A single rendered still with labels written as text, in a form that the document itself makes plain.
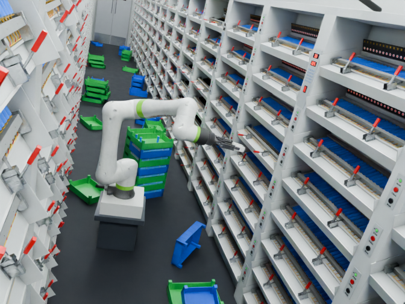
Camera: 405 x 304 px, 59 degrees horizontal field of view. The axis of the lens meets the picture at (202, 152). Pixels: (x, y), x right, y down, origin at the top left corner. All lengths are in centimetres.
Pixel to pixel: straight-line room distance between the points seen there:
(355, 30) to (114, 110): 129
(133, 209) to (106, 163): 37
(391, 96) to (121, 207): 167
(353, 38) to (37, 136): 145
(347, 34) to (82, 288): 194
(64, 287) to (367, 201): 169
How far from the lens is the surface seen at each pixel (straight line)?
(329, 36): 179
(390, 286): 144
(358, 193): 152
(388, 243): 141
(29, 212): 95
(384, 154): 141
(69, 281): 237
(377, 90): 148
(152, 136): 317
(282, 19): 245
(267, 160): 210
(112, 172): 226
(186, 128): 188
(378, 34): 186
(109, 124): 213
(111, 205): 239
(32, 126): 85
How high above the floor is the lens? 163
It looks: 22 degrees down
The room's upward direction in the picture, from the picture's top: 13 degrees clockwise
